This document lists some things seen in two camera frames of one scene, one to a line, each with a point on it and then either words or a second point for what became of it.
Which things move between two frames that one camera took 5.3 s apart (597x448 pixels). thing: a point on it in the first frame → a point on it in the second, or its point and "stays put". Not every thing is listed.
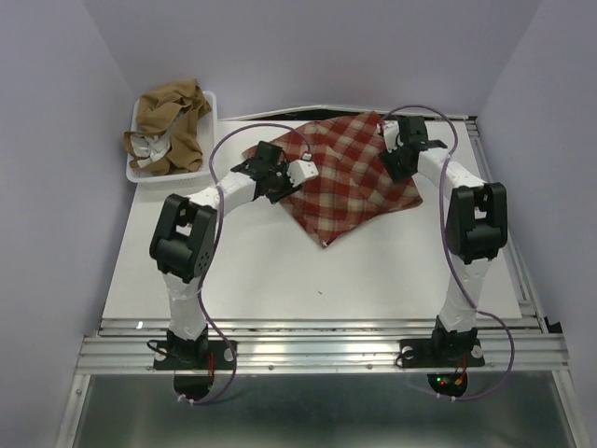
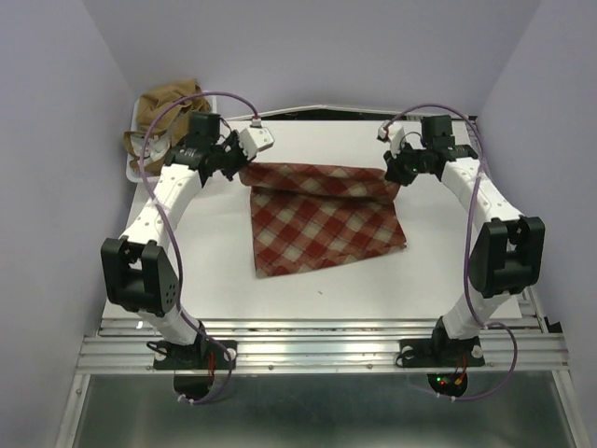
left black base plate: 192,355 stays put
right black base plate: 441,353 stays put
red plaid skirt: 352,189 → 311,216
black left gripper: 287,190 → 233,140
